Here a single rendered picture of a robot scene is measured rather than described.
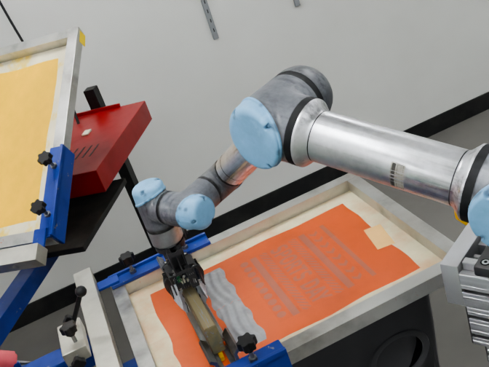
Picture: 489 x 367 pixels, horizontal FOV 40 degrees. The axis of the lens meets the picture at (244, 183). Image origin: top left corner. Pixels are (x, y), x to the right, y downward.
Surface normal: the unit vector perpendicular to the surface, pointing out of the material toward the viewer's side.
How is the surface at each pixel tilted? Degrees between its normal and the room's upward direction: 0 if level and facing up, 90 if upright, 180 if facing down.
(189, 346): 0
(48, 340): 0
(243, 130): 88
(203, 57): 90
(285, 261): 0
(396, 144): 27
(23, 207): 32
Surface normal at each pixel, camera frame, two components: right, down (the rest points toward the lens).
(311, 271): -0.30, -0.85
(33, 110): -0.33, -0.45
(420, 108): 0.34, 0.35
